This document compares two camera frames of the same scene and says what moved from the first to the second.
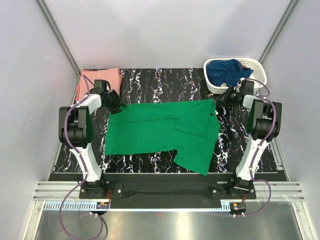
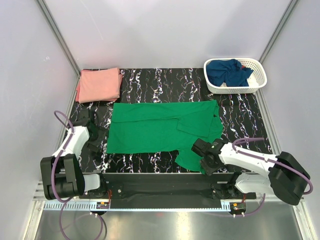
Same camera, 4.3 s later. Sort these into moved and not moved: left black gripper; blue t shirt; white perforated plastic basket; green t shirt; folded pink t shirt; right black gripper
Moved: right black gripper; left black gripper
Not moved: white perforated plastic basket; blue t shirt; folded pink t shirt; green t shirt
